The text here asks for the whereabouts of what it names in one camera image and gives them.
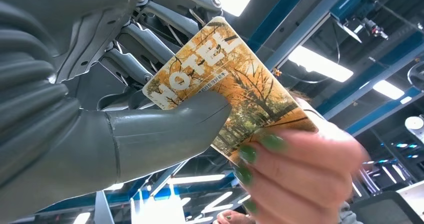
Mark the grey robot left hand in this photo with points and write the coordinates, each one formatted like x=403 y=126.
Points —
x=149 y=133

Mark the autumn print hotel card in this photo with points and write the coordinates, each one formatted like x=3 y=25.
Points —
x=238 y=83

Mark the white humanoid robot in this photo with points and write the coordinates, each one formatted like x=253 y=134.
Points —
x=414 y=123

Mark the blue ceiling device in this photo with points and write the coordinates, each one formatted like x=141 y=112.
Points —
x=349 y=6

